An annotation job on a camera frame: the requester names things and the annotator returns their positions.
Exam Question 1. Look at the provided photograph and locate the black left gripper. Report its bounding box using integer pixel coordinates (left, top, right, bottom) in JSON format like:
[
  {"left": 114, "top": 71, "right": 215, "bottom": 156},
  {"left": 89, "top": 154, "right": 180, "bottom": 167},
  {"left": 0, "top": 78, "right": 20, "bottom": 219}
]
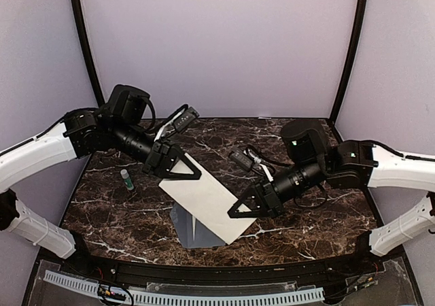
[{"left": 111, "top": 118, "right": 203, "bottom": 180}]

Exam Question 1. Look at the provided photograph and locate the beige letter sheet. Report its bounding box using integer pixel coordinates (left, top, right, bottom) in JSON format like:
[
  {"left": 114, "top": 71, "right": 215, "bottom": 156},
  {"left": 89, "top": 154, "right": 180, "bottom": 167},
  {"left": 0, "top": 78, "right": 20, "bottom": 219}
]
[{"left": 159, "top": 154, "right": 256, "bottom": 244}]

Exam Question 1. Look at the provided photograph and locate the grey paper envelope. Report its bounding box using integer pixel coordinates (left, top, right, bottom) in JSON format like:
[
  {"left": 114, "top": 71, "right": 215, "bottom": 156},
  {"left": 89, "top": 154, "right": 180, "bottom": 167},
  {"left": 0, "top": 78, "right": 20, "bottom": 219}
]
[{"left": 170, "top": 203, "right": 226, "bottom": 249}]

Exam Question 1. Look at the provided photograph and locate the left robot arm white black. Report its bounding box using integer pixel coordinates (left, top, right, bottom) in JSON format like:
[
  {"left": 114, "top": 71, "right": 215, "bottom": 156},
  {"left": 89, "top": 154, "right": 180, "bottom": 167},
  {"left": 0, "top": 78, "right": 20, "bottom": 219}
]
[{"left": 1, "top": 84, "right": 202, "bottom": 276}]

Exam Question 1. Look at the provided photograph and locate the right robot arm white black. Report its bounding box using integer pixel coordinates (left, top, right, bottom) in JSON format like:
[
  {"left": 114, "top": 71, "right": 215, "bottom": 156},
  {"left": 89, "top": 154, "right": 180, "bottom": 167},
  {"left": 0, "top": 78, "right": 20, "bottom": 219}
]
[{"left": 228, "top": 119, "right": 434, "bottom": 275}]

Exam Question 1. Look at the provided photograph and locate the green white glue stick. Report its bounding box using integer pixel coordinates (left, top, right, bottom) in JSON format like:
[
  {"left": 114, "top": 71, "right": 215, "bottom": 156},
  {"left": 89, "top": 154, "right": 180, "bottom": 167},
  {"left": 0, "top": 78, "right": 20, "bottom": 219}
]
[{"left": 120, "top": 169, "right": 135, "bottom": 191}]

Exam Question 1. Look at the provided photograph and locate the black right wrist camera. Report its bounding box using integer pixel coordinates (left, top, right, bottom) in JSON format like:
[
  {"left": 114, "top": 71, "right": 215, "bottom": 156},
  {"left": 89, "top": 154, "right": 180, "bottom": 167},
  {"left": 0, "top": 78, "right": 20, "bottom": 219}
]
[{"left": 228, "top": 148, "right": 254, "bottom": 172}]

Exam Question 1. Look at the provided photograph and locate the white slotted cable duct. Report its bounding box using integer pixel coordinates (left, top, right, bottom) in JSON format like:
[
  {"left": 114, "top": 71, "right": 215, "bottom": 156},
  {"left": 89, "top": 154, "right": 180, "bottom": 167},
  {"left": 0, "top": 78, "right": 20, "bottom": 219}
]
[{"left": 43, "top": 271, "right": 325, "bottom": 305}]

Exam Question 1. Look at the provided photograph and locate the black right frame post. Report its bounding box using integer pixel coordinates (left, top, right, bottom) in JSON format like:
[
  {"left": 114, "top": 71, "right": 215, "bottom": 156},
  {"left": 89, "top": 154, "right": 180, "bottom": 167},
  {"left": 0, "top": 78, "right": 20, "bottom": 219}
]
[{"left": 329, "top": 0, "right": 367, "bottom": 126}]

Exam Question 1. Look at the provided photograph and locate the black frame post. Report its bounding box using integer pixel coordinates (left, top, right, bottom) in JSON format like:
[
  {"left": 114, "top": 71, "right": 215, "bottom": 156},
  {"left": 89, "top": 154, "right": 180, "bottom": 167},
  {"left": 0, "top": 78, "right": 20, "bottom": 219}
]
[
  {"left": 329, "top": 0, "right": 367, "bottom": 126},
  {"left": 70, "top": 0, "right": 105, "bottom": 106}
]

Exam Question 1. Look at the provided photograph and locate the black left frame post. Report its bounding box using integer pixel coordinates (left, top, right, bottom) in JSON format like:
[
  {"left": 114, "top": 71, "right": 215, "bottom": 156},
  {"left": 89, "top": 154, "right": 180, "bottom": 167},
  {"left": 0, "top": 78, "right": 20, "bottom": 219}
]
[{"left": 70, "top": 0, "right": 105, "bottom": 106}]

